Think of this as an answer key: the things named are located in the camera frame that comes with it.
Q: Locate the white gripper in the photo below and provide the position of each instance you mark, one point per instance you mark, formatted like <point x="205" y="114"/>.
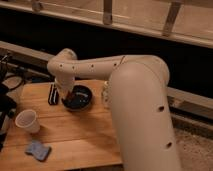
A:
<point x="64" y="88"/>

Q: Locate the red pepper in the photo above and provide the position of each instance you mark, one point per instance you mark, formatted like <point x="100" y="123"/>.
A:
<point x="69" y="96"/>

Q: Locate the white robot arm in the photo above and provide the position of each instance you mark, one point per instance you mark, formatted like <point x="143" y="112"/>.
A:
<point x="137" y="99"/>

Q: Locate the dark ceramic bowl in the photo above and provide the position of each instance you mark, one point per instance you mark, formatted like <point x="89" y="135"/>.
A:
<point x="82" y="98"/>

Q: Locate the black striped rectangular block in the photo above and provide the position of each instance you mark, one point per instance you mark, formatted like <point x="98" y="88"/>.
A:
<point x="53" y="97"/>

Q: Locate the wooden folding table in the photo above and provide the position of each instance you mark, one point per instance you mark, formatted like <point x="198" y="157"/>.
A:
<point x="77" y="139"/>

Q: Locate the clear glass bottle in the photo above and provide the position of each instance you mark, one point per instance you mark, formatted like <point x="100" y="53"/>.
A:
<point x="104" y="95"/>

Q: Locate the white paper cup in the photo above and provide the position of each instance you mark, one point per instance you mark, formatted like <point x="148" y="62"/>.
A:
<point x="27" y="120"/>

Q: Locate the metal window rail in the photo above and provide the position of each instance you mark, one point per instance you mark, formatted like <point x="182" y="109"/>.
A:
<point x="187" y="21"/>

